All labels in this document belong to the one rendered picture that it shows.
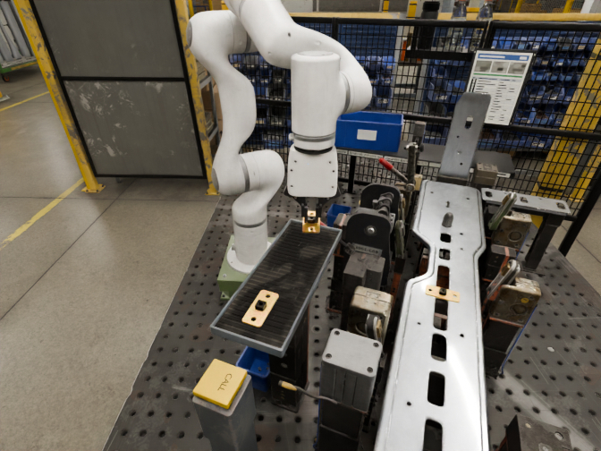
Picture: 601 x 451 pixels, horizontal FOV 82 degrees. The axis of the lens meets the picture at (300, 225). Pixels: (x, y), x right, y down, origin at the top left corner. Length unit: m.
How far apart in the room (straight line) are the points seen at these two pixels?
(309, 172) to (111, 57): 2.85
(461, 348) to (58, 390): 1.91
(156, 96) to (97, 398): 2.29
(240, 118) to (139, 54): 2.31
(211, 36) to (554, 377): 1.35
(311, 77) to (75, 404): 1.91
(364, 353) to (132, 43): 2.98
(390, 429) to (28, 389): 1.94
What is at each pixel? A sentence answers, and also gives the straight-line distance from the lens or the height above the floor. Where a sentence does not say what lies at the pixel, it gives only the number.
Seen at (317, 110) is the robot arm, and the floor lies 1.48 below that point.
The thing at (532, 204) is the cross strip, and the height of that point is 1.00.
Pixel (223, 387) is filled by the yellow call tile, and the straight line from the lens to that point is 0.58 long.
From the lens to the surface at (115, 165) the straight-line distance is 3.77.
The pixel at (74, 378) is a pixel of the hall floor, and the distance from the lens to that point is 2.26.
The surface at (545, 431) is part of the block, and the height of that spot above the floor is 1.03.
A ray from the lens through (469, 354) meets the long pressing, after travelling 0.87.
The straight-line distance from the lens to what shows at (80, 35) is 3.48.
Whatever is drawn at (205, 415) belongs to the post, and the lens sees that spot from 0.62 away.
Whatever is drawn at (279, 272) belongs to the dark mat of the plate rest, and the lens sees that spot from 0.73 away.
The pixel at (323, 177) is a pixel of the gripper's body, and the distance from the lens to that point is 0.69.
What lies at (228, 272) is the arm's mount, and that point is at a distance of 1.29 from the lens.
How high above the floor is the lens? 1.65
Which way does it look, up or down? 34 degrees down
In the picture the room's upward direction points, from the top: straight up
